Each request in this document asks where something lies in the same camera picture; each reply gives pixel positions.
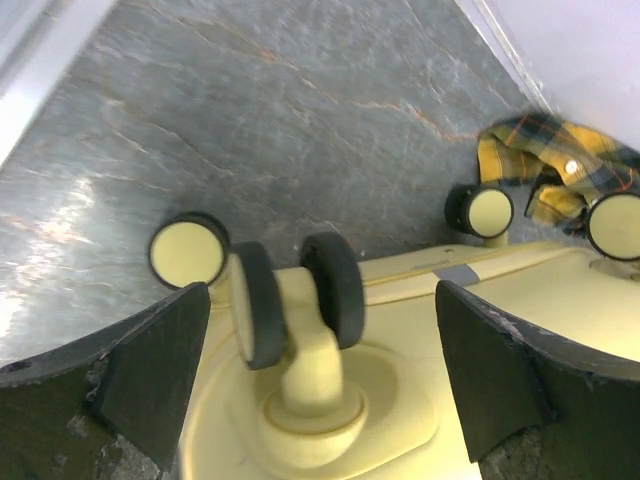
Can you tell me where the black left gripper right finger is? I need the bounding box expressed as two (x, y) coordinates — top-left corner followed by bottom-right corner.
(435, 281), (639, 479)

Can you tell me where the yellow suitcase with black lining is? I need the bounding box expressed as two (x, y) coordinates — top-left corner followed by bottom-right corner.
(148, 185), (639, 479)

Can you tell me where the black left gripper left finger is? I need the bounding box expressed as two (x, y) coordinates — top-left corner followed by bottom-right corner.
(1, 283), (210, 479)

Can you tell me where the yellow plaid shirt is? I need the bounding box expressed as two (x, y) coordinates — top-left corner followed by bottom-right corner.
(477, 112), (639, 238)

